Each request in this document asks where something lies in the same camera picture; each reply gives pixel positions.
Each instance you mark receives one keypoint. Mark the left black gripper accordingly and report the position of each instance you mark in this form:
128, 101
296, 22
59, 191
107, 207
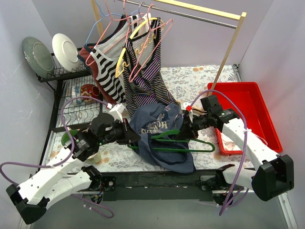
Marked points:
127, 131

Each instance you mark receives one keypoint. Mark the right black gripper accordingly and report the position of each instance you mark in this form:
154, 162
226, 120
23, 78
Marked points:
188, 126

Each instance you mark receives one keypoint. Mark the green plastic hanger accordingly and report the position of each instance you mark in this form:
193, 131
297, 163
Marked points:
166, 142

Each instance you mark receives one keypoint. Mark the navy blue tank top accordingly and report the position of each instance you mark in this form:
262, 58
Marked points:
153, 122

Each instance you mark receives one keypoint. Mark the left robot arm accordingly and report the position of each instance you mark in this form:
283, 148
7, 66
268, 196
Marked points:
65, 174

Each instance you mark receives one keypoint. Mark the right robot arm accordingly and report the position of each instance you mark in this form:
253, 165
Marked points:
272, 175

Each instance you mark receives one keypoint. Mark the purple striped tank top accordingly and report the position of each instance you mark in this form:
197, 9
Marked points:
143, 82

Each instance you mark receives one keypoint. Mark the black white striped tank top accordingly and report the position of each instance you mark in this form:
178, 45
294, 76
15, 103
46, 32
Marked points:
106, 55

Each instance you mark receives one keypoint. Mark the maroon tank top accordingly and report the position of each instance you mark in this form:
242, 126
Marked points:
85, 57

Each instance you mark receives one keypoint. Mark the floral table cloth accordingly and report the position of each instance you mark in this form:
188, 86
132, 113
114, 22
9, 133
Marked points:
185, 83

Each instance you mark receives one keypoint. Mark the white pink cloth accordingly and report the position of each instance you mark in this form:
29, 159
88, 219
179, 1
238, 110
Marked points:
229, 144

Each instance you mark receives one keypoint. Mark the red floral bowl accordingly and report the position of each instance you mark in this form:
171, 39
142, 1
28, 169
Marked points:
90, 90

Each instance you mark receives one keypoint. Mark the green interior mug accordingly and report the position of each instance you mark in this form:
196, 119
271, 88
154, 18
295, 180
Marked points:
65, 138

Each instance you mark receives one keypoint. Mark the red plastic bin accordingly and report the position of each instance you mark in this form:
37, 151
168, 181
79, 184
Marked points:
247, 97

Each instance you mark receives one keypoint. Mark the blue white ceramic cup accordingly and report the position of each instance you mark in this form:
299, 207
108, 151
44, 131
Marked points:
76, 93

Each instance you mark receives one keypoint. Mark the white ceramic plate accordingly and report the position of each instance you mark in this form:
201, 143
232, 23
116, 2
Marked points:
66, 52

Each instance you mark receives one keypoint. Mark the grey green ceramic plate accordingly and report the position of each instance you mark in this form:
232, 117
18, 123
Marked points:
38, 57

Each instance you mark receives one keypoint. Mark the wooden clothes rack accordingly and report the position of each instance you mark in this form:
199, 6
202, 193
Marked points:
192, 38

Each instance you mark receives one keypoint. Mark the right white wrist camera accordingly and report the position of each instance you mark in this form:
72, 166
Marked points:
186, 109

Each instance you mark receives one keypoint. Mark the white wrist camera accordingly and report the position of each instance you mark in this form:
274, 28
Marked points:
186, 109
118, 111

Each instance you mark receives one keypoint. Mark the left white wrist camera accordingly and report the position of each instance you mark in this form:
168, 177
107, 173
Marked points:
118, 111

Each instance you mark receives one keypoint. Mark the black wire dish rack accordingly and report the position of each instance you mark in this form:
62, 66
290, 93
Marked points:
61, 82

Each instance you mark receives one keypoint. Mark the blue wire hanger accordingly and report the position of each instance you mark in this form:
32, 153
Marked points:
98, 13

